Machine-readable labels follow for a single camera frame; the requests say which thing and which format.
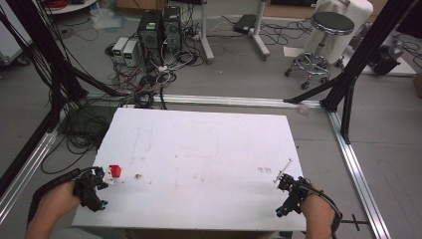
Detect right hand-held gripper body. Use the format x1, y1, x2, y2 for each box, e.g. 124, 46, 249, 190
275, 176, 314, 219

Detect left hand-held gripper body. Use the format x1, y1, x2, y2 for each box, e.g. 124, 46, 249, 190
73, 167, 109, 213

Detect thin white stick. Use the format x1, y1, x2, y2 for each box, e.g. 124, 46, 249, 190
272, 157, 294, 184

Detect small red block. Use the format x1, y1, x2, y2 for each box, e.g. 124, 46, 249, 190
102, 164, 122, 186

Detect person's right hand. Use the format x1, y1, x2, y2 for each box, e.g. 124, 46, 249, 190
299, 189, 336, 231

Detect person's left hand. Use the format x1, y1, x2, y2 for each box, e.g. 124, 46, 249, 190
42, 180, 83, 218

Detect small clear plastic piece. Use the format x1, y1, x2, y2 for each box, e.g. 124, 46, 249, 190
298, 104, 316, 118

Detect white power supply unit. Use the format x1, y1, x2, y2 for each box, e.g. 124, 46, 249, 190
111, 36, 129, 63
121, 40, 140, 68

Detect white stand leg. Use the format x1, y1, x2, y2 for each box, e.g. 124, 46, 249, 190
198, 0, 216, 65
249, 0, 272, 62

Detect large black computer tower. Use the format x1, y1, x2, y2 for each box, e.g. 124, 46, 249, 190
136, 8, 164, 67

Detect clear plastic bag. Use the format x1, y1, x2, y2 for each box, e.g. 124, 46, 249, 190
90, 7, 128, 34

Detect black equipment on floor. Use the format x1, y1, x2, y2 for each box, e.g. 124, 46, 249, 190
368, 39, 406, 77

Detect flat black box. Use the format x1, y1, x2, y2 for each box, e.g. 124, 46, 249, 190
232, 13, 258, 36

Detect slim black computer tower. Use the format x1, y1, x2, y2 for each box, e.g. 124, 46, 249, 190
161, 5, 183, 57

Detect round black chrome stool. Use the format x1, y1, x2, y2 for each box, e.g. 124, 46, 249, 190
284, 11, 356, 92

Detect white floor board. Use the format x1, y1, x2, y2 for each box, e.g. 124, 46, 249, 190
342, 49, 418, 78

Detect round white table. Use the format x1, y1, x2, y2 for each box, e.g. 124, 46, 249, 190
42, 0, 98, 16

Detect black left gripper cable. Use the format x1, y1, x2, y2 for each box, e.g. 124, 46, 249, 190
27, 166, 101, 224

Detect pile of black cables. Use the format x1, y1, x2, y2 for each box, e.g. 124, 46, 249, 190
40, 102, 117, 176

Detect black upright frame brace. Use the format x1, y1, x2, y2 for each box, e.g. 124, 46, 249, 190
339, 77, 358, 145

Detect black slanted frame brace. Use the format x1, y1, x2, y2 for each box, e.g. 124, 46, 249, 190
283, 73, 343, 105

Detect long aluminium floor rail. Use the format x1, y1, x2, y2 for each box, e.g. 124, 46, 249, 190
84, 92, 323, 110

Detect tangle of mixed cables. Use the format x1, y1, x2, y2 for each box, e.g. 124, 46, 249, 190
105, 29, 204, 111

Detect black frame post with cables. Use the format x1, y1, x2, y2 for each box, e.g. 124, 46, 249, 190
0, 0, 122, 133

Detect loose black floor cables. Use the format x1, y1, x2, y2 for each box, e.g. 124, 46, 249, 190
205, 14, 315, 58

